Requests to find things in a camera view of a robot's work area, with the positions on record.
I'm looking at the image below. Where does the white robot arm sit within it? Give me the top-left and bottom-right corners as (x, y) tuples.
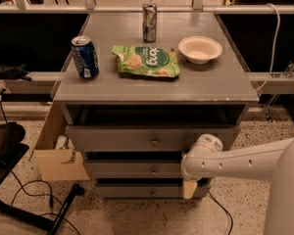
(181, 134), (294, 235)

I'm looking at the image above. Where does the grey top drawer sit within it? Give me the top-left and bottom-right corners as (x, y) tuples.
(67, 125), (240, 152)

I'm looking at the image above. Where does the grey drawer cabinet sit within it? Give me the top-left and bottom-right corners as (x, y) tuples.
(54, 12), (258, 186)

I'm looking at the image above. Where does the cardboard box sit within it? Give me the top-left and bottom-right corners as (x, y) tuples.
(33, 104), (89, 181)

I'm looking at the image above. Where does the white paper bowl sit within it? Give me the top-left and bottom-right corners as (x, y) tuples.
(178, 36), (222, 65)

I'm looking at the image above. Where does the green snack bag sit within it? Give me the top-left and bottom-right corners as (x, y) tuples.
(112, 45), (180, 78)

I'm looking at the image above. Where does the blue soda can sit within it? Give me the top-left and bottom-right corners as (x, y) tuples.
(71, 35), (99, 79)

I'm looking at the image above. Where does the silver tall drink can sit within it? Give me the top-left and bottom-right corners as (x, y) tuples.
(142, 2), (157, 42)

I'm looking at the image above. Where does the black floor stand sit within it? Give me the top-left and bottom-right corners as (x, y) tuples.
(0, 122), (84, 235)

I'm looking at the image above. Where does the black object on ledge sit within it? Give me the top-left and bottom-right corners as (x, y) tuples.
(0, 65), (31, 81)

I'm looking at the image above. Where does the black cable right floor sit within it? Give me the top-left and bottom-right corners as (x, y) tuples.
(207, 191), (234, 235)

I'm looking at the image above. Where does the black floor cable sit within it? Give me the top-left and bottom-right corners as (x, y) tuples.
(9, 169), (82, 235)

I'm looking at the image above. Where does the white hanging cable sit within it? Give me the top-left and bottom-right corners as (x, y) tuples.
(254, 3), (282, 93)

